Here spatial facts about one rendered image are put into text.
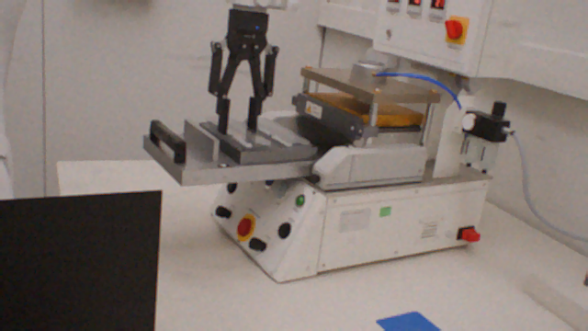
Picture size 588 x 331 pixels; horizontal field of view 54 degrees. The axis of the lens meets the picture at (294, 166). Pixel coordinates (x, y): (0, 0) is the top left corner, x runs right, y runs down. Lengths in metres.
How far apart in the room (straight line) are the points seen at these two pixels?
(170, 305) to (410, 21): 0.81
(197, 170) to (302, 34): 1.78
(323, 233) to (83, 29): 1.62
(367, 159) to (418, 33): 0.36
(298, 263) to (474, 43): 0.56
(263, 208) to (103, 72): 1.45
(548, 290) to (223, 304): 0.63
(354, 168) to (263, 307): 0.31
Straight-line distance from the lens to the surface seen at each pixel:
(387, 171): 1.17
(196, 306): 1.03
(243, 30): 1.07
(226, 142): 1.10
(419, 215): 1.27
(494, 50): 1.29
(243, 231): 1.22
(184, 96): 2.59
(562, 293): 1.24
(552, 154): 1.65
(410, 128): 1.26
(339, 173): 1.09
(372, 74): 1.23
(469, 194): 1.36
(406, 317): 1.09
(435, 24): 1.32
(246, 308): 1.04
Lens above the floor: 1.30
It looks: 18 degrees down
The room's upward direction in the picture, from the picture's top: 7 degrees clockwise
